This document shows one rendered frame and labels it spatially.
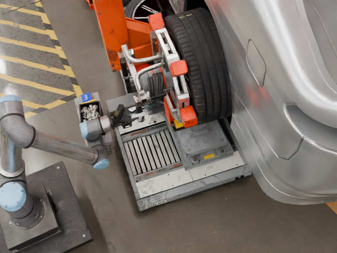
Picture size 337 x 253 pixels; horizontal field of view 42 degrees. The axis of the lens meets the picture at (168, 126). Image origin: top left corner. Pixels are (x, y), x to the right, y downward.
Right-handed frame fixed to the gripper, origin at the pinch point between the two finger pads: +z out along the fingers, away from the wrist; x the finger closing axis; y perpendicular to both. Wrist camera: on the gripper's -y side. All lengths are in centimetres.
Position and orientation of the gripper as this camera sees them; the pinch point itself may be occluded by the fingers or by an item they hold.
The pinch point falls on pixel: (143, 110)
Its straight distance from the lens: 248.7
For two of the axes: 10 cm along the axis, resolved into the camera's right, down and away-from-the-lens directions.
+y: 0.6, 5.4, 8.4
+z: 9.5, -2.9, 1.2
